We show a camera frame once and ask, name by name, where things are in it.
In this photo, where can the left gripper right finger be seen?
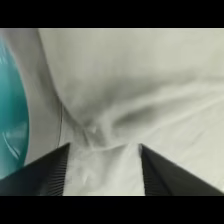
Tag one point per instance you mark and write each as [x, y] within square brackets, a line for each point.
[170, 178]

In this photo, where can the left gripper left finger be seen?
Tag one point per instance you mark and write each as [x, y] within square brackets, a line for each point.
[43, 175]

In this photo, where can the white garment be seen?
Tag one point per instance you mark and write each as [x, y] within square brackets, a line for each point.
[133, 86]

